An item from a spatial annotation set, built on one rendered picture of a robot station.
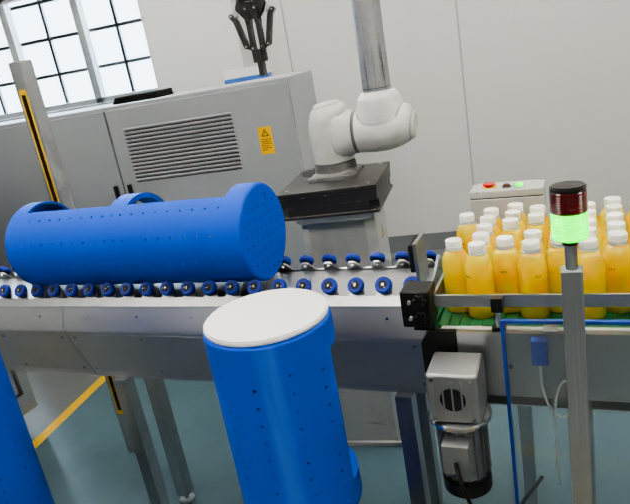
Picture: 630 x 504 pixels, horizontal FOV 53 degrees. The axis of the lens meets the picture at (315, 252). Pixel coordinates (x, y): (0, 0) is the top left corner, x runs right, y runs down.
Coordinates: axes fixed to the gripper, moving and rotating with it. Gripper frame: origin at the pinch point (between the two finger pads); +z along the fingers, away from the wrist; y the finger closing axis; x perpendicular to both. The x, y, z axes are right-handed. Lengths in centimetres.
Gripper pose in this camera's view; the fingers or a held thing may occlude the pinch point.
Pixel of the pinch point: (261, 62)
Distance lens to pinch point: 179.7
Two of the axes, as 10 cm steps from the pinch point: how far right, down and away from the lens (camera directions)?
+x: 1.8, -3.3, 9.3
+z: 1.7, 9.4, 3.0
